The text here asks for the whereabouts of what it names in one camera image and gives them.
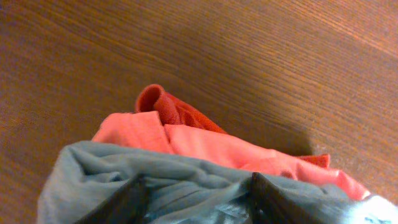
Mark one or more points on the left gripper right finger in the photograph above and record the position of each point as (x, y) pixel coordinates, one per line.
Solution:
(268, 205)

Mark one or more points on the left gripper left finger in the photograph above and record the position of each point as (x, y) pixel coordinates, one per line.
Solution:
(128, 205)

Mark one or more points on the light blue t-shirt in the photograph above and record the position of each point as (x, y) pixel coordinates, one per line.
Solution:
(184, 190)

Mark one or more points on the folded pink shirt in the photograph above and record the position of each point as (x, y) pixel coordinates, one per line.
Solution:
(145, 131)

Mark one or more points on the folded red shirt underneath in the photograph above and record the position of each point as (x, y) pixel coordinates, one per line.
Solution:
(177, 109)

